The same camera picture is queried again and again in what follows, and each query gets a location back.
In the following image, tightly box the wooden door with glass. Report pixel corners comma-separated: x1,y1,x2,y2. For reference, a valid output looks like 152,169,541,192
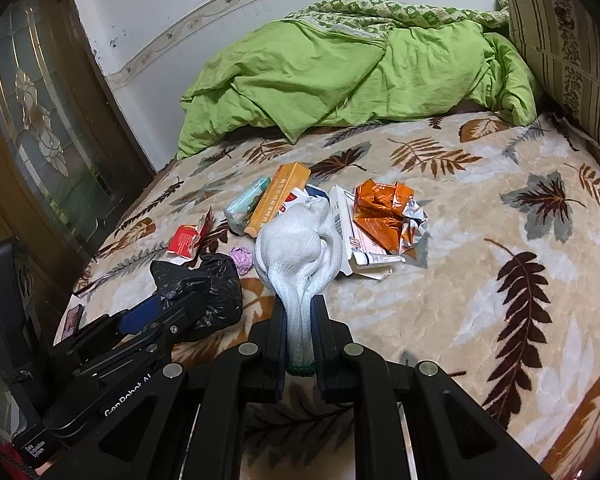
0,0,157,313

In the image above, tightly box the white bottle with red label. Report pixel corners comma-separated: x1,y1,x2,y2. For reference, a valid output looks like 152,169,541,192
284,187,311,217

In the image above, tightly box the red small packet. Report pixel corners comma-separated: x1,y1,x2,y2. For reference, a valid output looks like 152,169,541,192
167,208,216,259

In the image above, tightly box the green quilt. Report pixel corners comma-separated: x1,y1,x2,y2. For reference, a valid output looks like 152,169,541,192
176,0,542,162

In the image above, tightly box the white cardboard box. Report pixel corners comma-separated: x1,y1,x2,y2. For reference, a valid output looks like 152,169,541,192
328,183,362,277

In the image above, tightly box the striped beige pillow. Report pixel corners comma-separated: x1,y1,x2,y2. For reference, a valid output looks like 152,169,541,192
507,0,600,172

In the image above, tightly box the purple paper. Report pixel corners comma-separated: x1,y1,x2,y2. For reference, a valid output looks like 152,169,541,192
229,245,255,276

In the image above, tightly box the white ointment tube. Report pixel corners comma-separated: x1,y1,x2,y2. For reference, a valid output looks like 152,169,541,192
352,247,407,281

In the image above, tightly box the white knitted glove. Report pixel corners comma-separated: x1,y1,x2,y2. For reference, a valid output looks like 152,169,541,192
254,197,352,377

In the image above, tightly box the black plastic bag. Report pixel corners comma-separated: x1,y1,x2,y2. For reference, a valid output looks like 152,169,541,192
150,252,244,344

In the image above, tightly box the orange cardboard box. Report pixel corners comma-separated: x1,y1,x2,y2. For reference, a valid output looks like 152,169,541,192
245,162,312,239

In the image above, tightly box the teal tissue pack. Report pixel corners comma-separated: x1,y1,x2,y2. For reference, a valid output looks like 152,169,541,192
223,175,272,236

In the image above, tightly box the leaf printed blanket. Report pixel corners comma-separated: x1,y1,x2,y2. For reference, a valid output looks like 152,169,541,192
71,110,600,480

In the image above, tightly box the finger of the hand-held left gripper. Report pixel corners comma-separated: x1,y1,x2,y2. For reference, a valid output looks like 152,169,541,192
77,286,214,387
52,294,163,367

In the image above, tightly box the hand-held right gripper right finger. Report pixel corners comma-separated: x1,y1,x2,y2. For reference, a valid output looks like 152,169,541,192
311,295,551,480

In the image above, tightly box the orange foil wrapper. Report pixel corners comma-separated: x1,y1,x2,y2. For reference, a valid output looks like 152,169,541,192
352,179,430,262

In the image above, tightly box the pink small card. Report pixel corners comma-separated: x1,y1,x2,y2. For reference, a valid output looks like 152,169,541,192
62,306,85,337

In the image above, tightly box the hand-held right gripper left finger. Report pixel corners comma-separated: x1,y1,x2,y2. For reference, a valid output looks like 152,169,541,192
40,297,287,480

